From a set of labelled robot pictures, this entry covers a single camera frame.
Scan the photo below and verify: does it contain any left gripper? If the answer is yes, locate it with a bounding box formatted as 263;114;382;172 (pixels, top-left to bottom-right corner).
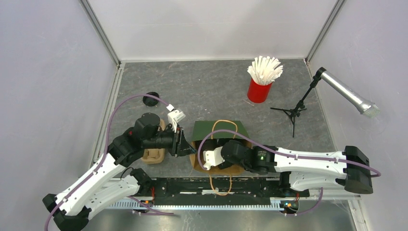
143;123;198;157

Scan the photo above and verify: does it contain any green paper bag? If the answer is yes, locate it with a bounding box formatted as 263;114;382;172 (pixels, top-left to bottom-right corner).
189;119;254;196

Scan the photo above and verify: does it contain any brown cardboard cup carrier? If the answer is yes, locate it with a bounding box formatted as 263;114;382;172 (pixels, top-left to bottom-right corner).
140;115;165;165

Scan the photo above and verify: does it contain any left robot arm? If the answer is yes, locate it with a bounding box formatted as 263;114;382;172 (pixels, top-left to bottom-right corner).
42;110;195;231

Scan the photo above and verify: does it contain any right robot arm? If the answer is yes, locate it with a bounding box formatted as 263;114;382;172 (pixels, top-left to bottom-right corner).
214;141;373;196

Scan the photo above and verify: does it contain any red cup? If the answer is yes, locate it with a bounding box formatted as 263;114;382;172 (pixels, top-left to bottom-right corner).
247;79;273;103

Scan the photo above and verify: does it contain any white wrapped straws bundle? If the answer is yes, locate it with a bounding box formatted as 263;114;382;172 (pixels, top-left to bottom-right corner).
247;56;283;86

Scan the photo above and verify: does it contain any silver microphone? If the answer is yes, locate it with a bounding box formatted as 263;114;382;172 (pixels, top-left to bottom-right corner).
316;67;381;118

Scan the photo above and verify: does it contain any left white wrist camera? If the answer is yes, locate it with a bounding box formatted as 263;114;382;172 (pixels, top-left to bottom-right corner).
166;104;186;133

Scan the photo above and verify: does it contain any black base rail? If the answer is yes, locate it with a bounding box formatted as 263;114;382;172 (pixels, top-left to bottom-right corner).
134;177;310;206

